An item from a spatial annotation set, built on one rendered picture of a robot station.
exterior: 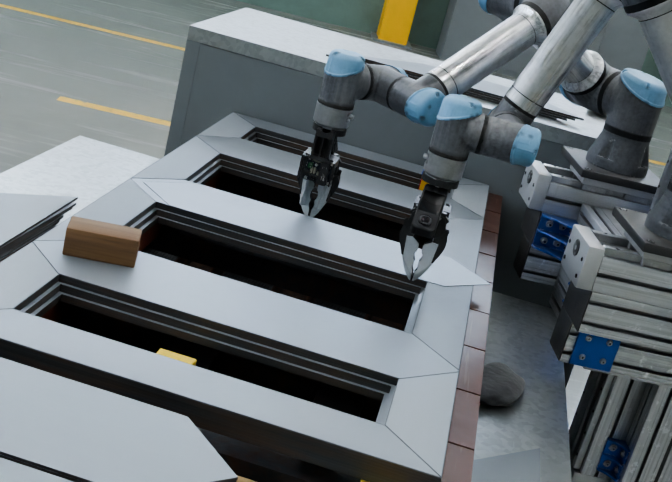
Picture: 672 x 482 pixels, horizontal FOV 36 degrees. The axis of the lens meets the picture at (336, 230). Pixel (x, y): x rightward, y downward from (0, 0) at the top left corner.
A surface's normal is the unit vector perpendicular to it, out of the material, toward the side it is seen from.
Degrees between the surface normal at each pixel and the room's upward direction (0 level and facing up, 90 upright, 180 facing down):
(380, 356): 0
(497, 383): 9
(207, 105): 90
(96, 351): 0
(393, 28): 90
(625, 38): 90
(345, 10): 90
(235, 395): 0
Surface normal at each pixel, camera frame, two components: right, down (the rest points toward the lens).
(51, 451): 0.24, -0.91
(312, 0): 0.01, 0.33
